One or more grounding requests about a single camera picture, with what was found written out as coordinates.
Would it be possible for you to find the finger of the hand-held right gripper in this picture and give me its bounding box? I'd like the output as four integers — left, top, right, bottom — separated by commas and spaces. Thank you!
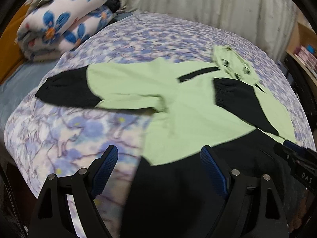
274, 140, 307, 164

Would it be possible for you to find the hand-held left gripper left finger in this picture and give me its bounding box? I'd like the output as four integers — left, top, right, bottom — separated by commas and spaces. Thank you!
29, 144, 119, 238

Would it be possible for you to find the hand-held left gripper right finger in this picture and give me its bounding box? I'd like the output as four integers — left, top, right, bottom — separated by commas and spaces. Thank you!
200, 145, 290, 238

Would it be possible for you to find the green and black jacket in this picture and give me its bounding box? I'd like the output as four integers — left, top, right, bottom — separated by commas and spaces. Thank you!
35, 46, 305, 238

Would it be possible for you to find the black cabinet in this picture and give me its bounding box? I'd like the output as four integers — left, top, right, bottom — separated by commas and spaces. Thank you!
282, 55, 317, 134

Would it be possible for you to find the stack of pink boxes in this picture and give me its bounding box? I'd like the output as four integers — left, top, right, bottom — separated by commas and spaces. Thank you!
296, 45, 317, 70

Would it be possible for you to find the wooden shelf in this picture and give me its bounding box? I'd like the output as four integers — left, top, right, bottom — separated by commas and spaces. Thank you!
285, 17, 317, 80

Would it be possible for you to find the grey blue sheet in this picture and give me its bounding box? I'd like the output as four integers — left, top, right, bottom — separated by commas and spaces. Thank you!
0, 59, 60, 129

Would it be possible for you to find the purple floral bed sheet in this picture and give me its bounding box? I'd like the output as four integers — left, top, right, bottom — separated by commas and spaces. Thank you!
5, 12, 312, 238

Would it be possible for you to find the folded blue flower blanket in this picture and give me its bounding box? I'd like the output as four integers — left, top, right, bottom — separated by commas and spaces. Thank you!
16, 0, 122, 61

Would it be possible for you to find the wooden headboard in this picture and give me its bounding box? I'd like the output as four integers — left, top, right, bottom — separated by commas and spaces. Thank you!
0, 5, 32, 85

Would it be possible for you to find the dark cloth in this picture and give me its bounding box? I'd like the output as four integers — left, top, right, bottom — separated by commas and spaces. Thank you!
106, 0, 124, 15

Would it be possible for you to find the white curtain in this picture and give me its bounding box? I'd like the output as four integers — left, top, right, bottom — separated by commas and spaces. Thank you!
111, 0, 305, 62

